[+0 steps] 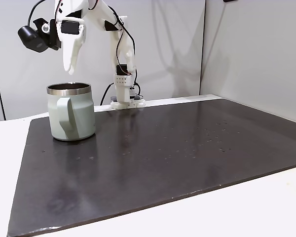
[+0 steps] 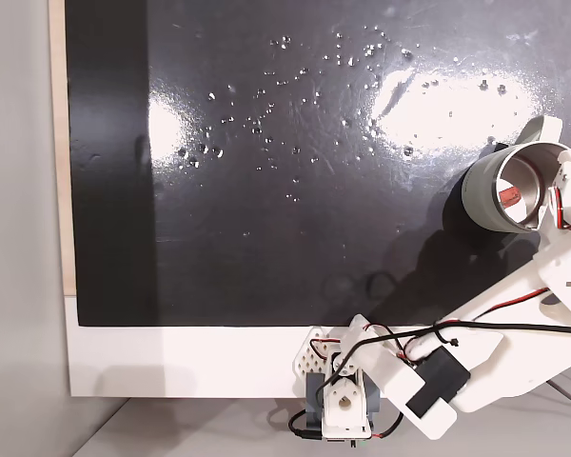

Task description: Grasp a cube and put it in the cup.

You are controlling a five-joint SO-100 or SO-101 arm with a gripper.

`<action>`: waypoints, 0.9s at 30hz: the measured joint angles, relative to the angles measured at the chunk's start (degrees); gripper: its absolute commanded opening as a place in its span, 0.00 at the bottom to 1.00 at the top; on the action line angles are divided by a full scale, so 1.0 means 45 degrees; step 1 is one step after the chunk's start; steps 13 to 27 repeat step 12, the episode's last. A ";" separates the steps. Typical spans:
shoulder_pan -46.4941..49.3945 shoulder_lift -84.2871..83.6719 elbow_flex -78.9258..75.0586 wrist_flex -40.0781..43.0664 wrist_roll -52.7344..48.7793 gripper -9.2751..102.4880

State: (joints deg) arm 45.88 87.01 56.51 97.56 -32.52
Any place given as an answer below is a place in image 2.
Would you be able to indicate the grey table clamp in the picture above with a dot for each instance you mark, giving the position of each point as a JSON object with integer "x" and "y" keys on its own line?
{"x": 314, "y": 395}

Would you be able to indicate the beige wooden strip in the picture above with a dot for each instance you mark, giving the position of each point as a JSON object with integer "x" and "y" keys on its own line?
{"x": 57, "y": 143}

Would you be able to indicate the pale green steel mug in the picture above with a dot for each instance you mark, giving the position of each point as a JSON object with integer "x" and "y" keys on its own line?
{"x": 480, "y": 190}

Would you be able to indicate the black rubber mat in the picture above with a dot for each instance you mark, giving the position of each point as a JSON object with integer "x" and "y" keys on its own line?
{"x": 266, "y": 200}

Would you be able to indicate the small red cube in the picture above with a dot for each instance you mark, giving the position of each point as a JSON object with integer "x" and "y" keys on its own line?
{"x": 510, "y": 196}

